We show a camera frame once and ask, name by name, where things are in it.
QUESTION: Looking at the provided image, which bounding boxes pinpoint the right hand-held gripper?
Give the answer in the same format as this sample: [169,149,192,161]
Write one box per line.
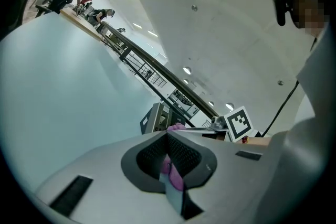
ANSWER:
[184,105,263,143]

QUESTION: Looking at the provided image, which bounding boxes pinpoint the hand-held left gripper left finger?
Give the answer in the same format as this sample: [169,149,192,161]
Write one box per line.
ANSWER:
[34,130,182,224]

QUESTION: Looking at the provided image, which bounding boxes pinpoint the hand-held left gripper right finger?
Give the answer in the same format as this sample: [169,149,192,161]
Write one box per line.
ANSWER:
[167,130,279,224]

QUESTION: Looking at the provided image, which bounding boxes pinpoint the purple cloth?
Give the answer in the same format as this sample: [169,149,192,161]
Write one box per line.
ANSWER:
[159,122,186,191]

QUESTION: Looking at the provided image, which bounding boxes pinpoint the person's right forearm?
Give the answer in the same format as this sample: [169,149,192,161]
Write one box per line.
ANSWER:
[245,136,274,147]

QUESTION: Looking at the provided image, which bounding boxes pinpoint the black metal railing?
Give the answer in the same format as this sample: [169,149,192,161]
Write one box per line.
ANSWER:
[101,20,221,124]

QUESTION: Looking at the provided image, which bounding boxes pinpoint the white studded t-shirt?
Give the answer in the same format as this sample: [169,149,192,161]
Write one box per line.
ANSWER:
[296,23,336,140]

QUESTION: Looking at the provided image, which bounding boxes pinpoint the wooden table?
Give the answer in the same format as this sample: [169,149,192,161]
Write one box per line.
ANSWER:
[59,7,106,42]

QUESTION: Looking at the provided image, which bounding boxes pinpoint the person's head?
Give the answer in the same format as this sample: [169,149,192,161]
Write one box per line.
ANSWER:
[285,0,331,37]

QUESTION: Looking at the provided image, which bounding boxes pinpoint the black headset cable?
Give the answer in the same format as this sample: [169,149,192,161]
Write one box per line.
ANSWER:
[261,38,318,137]

